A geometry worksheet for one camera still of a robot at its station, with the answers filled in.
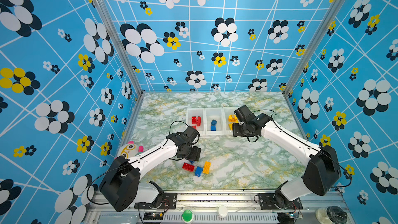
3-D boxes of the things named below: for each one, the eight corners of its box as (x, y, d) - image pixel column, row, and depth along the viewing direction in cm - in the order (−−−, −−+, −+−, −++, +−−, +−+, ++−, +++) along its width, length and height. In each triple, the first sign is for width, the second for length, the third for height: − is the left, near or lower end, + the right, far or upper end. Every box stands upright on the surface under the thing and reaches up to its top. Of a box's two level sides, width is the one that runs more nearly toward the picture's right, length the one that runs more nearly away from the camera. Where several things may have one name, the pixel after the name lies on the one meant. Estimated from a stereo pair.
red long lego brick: (182, 168, 86) (181, 167, 84) (184, 163, 88) (184, 161, 86) (192, 172, 84) (192, 171, 82) (194, 167, 86) (194, 166, 84)
